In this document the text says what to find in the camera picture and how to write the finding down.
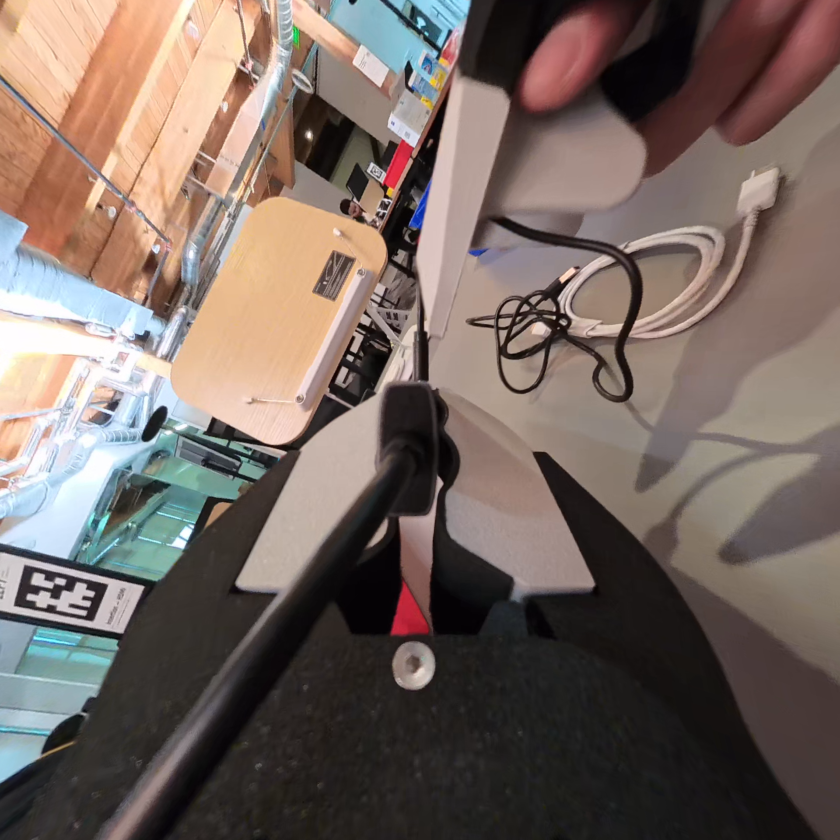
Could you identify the black white marker sign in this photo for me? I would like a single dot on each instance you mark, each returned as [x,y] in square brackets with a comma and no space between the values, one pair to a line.
[59,587]

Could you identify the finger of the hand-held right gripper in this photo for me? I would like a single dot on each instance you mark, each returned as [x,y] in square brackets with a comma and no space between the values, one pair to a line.
[571,164]
[459,197]

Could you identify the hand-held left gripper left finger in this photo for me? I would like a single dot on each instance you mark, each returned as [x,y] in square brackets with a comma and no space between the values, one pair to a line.
[315,518]

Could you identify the wooden laptop stand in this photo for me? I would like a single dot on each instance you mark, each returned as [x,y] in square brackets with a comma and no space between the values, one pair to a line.
[262,315]

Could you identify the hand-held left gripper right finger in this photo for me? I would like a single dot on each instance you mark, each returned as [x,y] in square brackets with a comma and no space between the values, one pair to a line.
[512,518]

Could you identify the silver ventilation duct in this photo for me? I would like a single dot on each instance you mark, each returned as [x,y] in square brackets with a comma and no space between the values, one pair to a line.
[275,79]
[52,282]

